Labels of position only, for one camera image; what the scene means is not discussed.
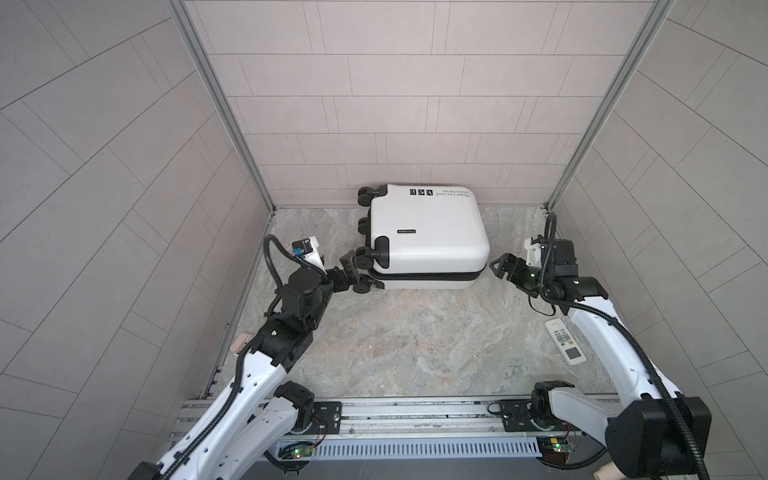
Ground black white suitcase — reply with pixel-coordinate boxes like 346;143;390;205
355;184;490;290

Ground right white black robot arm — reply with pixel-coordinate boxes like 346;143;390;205
489;236;712;479

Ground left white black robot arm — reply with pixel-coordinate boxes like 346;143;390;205
130;251;360;479

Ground detached black suitcase wheel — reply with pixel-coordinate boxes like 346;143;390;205
352;275;385;294

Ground pink small device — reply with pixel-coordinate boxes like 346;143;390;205
229;332;253;355

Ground white remote control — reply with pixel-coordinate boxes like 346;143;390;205
544;318;586;366

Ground left circuit board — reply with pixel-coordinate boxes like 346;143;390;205
278;442;315;461

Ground circuit board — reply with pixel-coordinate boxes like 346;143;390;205
278;442;315;461
536;437;577;466

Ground right circuit board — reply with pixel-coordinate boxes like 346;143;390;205
536;437;577;466

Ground right black cable conduit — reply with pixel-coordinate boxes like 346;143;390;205
536;211;712;480

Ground black cable conduit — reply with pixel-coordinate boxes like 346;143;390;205
536;211;712;480
158;233;328;480

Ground left black cable conduit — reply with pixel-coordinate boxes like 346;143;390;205
158;233;328;480

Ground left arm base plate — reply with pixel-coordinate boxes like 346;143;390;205
291;401;343;435

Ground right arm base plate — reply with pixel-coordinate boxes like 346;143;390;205
488;399;577;435

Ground aluminium mounting rail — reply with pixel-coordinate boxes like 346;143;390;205
167;392;667;442

